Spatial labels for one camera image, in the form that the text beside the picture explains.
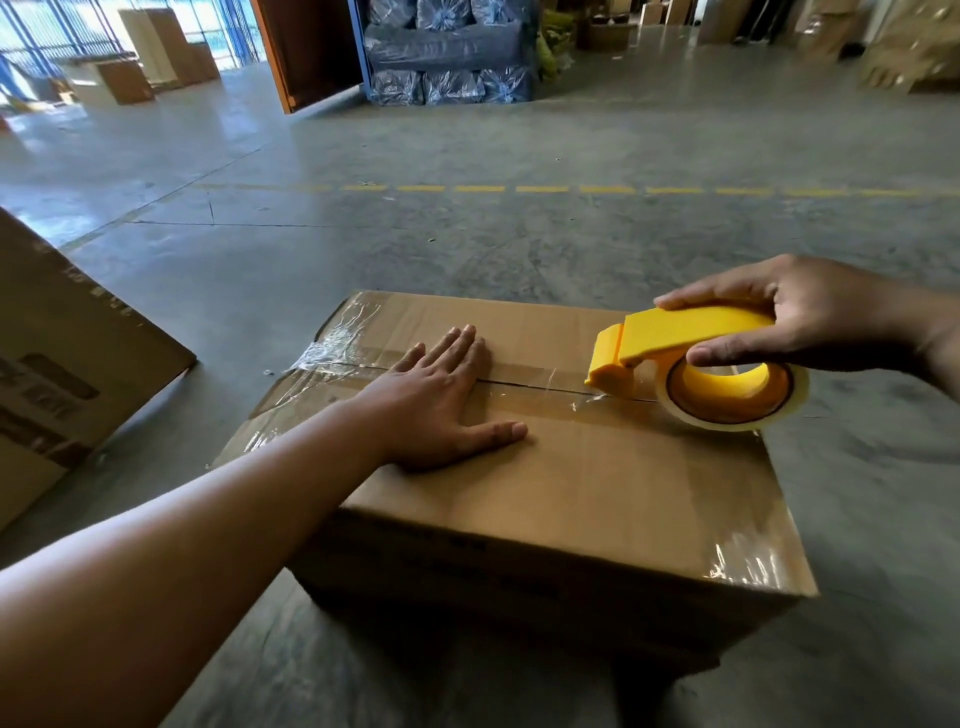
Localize taped brown cardboard box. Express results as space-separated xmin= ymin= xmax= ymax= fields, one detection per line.
xmin=213 ymin=290 xmax=819 ymax=665

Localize blue rack with wrapped bundles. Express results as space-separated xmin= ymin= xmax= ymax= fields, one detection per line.
xmin=349 ymin=0 xmax=543 ymax=107

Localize tall brown cardboard box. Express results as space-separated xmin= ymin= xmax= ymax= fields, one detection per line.
xmin=118 ymin=7 xmax=222 ymax=90

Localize yellow bags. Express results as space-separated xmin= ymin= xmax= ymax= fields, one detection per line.
xmin=534 ymin=9 xmax=576 ymax=82

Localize low brown cardboard box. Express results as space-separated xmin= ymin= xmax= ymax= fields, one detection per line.
xmin=63 ymin=58 xmax=156 ymax=107

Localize person's right forearm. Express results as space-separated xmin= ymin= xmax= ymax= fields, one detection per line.
xmin=911 ymin=288 xmax=960 ymax=402

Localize person's left hand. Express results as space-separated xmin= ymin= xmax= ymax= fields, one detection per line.
xmin=351 ymin=324 xmax=529 ymax=473

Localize yellow tape dispenser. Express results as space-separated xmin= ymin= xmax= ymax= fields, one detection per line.
xmin=584 ymin=303 xmax=795 ymax=426

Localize small distant cardboard box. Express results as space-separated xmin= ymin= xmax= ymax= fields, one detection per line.
xmin=586 ymin=21 xmax=640 ymax=54

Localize person's left forearm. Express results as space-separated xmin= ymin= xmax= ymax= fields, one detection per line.
xmin=0 ymin=397 xmax=387 ymax=728

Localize flattened printed cardboard box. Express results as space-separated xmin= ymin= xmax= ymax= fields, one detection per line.
xmin=0 ymin=206 xmax=198 ymax=532

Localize person's right hand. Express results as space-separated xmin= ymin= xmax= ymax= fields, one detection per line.
xmin=654 ymin=253 xmax=933 ymax=373

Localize clear packing tape roll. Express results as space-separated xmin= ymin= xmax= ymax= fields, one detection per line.
xmin=654 ymin=352 xmax=810 ymax=434

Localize orange-brown wooden door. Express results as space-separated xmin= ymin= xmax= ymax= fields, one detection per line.
xmin=250 ymin=0 xmax=366 ymax=116

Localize upright cardboard carton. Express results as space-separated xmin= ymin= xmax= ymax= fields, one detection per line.
xmin=793 ymin=0 xmax=865 ymax=63

